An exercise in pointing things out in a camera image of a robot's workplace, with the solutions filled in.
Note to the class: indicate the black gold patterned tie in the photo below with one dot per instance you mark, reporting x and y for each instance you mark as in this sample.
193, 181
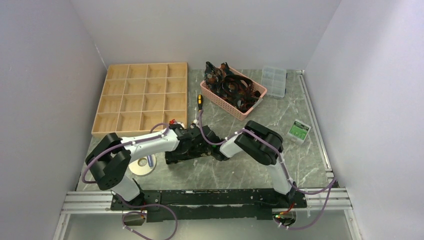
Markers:
179, 154

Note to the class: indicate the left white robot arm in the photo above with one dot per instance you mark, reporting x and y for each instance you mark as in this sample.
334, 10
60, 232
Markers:
107, 163

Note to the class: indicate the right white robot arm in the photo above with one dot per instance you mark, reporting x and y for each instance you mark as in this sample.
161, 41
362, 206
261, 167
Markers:
265, 146

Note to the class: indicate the white tape roll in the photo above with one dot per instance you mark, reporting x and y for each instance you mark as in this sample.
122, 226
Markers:
140, 167

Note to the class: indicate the pile of patterned ties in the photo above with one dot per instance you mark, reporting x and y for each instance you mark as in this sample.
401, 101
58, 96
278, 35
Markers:
235, 89

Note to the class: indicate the pink plastic basket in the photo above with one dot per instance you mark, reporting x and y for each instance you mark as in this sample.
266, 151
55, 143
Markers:
228, 107

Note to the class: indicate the upper black yellow screwdriver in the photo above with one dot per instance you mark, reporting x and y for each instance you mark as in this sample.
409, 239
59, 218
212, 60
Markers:
200, 102

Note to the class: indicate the blue red small screwdriver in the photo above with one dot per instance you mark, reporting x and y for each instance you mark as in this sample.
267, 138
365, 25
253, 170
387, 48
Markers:
151, 161

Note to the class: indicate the wooden compartment tray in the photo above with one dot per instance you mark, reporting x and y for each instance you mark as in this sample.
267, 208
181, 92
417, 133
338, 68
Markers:
135, 97

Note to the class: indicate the green screw bit box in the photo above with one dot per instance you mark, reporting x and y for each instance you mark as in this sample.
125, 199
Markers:
298, 132

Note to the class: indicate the clear plastic organizer box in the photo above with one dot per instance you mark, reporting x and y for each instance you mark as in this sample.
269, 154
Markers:
274, 80

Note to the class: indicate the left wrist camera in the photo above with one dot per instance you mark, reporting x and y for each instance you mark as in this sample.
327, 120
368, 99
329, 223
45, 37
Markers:
174, 124

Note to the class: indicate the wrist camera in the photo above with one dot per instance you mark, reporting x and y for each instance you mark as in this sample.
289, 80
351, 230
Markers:
174, 124
195, 123

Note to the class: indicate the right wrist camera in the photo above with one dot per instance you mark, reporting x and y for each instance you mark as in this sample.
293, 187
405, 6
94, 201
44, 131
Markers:
195, 123

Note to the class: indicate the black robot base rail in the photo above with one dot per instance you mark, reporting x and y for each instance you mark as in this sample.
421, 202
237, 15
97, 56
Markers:
258, 203

